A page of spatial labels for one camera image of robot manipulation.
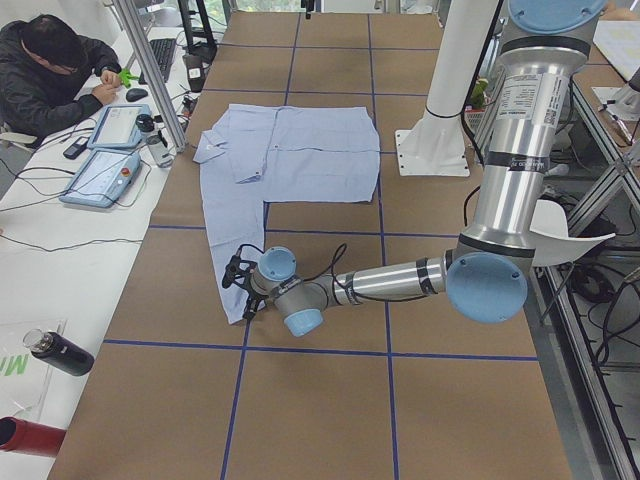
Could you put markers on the aluminium frame post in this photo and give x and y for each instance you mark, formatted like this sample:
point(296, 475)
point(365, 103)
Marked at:
point(128, 15)

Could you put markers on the near blue teach pendant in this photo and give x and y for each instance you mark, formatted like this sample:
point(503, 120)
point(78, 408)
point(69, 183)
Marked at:
point(102, 178)

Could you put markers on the black thermos bottle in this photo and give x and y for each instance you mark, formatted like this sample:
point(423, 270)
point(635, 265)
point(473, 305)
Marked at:
point(59, 352)

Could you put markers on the clear water bottle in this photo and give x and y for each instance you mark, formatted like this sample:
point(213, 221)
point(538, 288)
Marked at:
point(153, 139)

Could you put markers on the light blue striped shirt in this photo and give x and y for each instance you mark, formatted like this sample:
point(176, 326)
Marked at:
point(254, 155)

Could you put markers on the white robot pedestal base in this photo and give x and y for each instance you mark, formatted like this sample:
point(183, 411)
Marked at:
point(435, 146)

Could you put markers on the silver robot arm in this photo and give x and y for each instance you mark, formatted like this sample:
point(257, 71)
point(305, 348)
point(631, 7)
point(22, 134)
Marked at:
point(513, 229)

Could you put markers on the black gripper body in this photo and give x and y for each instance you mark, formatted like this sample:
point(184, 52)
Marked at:
point(255, 297)

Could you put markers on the black computer mouse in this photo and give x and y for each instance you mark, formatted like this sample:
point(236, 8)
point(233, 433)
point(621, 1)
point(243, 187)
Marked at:
point(136, 94)

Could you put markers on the black smartphone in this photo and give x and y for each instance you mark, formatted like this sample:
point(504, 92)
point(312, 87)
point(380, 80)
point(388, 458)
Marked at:
point(74, 150)

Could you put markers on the green toy object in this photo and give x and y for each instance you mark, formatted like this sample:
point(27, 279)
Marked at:
point(127, 78)

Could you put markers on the black keyboard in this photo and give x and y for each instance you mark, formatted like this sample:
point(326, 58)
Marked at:
point(163, 50)

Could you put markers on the blue teach pendant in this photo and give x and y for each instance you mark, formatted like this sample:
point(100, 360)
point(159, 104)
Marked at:
point(102, 178)
point(116, 127)

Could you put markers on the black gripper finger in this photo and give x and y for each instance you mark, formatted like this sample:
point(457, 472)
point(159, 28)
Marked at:
point(250, 311)

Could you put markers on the person in black jacket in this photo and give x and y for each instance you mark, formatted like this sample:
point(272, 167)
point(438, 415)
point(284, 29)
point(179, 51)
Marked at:
point(53, 78)

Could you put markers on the far blue teach pendant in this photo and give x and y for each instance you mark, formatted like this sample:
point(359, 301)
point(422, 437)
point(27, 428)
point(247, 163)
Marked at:
point(116, 127)

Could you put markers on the red bottle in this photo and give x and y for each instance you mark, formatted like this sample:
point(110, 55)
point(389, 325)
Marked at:
point(26, 437)

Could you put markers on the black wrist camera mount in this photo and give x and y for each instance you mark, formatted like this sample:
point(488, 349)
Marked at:
point(238, 272)

